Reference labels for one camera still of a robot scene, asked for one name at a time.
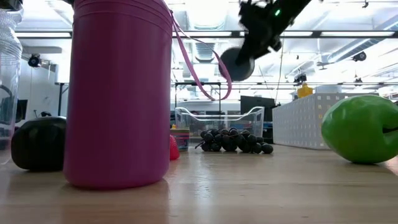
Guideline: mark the clear plastic bin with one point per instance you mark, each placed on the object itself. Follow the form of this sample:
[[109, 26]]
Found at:
[[217, 119]]

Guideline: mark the white perforated bin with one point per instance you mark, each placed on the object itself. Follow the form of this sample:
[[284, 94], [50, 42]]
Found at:
[[298, 124]]

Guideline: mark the black grape bunch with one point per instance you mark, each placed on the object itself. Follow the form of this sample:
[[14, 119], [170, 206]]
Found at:
[[236, 141]]

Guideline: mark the purple plastic water bottle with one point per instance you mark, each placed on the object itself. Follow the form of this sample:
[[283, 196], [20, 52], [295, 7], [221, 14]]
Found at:
[[118, 93]]

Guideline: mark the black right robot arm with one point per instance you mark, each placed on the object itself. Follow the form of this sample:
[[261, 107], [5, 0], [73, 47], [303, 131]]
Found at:
[[298, 9]]

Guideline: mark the clear bottle black lid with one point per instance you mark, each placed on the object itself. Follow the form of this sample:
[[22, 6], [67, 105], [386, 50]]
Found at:
[[9, 93]]

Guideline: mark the yellow plastic bottle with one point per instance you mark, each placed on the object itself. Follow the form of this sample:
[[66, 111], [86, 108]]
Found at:
[[304, 91]]

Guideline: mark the tuna can gold lid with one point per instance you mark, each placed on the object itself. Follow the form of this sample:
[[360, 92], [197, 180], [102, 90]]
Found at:
[[182, 140]]

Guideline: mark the green apple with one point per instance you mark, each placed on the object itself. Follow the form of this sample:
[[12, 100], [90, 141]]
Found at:
[[360, 130]]

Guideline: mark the black metal rack frame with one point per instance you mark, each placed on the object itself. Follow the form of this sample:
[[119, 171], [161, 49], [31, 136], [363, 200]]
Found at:
[[199, 83]]

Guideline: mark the red cherry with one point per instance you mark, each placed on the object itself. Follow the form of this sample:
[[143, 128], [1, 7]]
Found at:
[[173, 149]]

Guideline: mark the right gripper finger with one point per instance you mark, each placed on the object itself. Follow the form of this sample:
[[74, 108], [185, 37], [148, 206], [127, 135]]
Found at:
[[248, 54]]

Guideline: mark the black plum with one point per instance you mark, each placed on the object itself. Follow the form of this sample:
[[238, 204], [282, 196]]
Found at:
[[37, 143]]

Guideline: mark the black monitor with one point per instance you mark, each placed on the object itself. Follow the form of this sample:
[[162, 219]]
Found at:
[[258, 105], [21, 110]]

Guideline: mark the black ceiling camera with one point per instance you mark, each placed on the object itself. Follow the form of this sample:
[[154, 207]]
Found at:
[[34, 60], [359, 56], [300, 78]]

